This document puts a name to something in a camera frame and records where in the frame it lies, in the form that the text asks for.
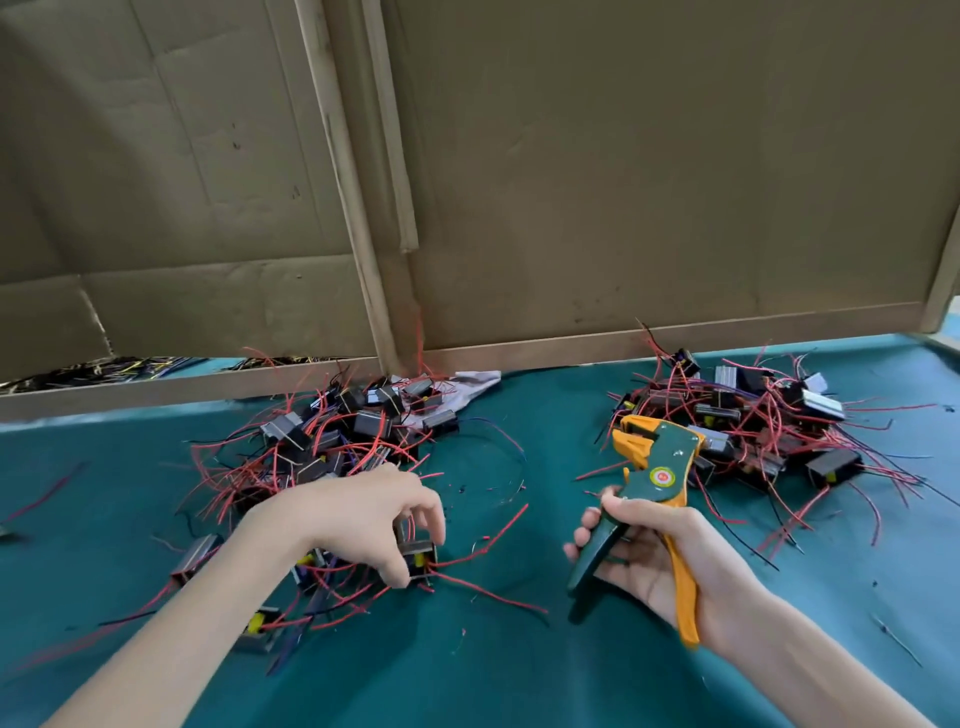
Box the person's left hand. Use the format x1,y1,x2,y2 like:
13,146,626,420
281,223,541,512
247,462,449,590

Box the person's right hand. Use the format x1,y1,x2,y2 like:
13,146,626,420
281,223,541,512
562,487,767,654

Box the transformer with wires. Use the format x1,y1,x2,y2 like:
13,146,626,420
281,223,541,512
393,517,440,575

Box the pile of wired transformers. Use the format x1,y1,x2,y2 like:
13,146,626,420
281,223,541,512
577,319,960,557
0,352,549,677

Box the orange green wire strippers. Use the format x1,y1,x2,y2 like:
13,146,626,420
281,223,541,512
570,415,704,647

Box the person's right forearm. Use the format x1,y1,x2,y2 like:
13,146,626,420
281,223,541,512
720,577,932,728

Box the person's left forearm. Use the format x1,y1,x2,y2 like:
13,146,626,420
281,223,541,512
45,502,294,728

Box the crumpled grey plastic bag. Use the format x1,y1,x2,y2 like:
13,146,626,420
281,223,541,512
408,370,504,437

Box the thin wooden strip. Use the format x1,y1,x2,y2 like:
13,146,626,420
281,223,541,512
360,0,422,254

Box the smooth brown cardboard panel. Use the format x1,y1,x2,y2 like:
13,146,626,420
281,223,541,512
387,0,960,350

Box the creased brown cardboard panel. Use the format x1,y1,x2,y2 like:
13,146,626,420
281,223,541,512
0,0,377,380

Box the long wooden bottom rail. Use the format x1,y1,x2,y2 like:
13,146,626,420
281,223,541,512
427,303,927,374

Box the short wooden bottom rail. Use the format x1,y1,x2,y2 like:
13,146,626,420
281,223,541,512
0,360,384,422

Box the heap of black cables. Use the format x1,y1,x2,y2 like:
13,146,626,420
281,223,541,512
0,355,339,395

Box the wide wooden post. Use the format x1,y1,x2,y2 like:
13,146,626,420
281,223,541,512
295,0,399,369

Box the wooden corner post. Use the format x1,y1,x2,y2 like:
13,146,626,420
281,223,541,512
919,210,960,335

